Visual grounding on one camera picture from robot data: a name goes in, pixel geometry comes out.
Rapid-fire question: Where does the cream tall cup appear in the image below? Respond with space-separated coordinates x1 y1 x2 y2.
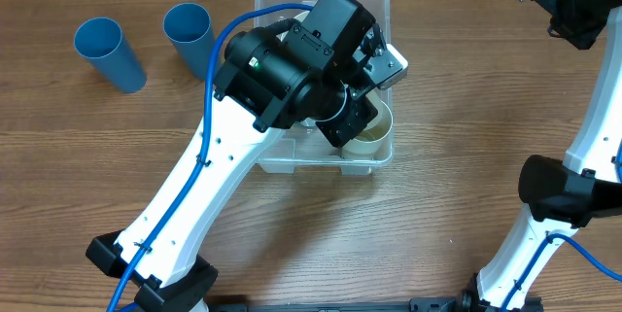
341 90 393 160

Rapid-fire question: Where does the dark blue tall cup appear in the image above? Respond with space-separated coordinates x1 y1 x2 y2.
74 17 147 93
162 3 215 81

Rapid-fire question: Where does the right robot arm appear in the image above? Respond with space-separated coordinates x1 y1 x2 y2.
442 0 621 311

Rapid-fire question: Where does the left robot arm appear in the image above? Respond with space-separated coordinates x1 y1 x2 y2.
86 0 392 311

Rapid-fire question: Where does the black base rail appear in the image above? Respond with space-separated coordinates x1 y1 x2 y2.
203 295 544 312

